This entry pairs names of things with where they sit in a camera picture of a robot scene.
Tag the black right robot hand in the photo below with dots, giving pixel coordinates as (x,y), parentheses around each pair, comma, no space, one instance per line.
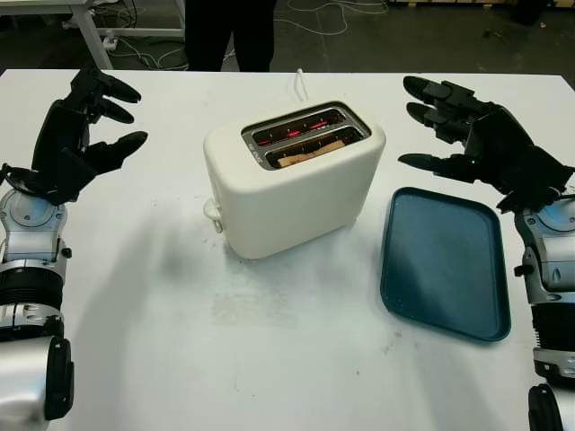
(498,134)

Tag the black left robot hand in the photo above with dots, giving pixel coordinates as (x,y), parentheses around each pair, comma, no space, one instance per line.
(58,130)

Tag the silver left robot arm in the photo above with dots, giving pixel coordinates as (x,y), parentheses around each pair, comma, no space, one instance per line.
(29,242)

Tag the person in black trousers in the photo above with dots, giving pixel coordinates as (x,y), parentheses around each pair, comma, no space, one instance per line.
(211,40)

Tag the brown toast slice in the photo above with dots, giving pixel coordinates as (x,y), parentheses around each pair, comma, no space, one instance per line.
(310,152)

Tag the cream white two-slot toaster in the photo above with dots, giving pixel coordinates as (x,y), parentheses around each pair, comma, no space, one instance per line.
(292,202)

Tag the small dark floor debris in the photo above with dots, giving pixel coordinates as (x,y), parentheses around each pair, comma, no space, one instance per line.
(496,34)

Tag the white power strip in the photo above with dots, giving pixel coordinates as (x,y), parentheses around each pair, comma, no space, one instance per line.
(111,42)

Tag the dark bulky floor object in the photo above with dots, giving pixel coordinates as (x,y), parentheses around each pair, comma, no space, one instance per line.
(534,5)

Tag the dark blue plastic tray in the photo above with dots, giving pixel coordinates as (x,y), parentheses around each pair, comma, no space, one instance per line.
(444,265)

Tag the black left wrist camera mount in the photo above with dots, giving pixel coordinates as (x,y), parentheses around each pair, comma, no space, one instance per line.
(63,175)

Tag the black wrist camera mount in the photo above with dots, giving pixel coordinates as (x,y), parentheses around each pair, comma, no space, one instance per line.
(539,175)
(63,175)

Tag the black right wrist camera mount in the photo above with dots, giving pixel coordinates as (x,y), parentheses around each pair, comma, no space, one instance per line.
(539,175)

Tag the white metal-frame desk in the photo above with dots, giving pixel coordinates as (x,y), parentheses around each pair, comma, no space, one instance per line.
(90,36)

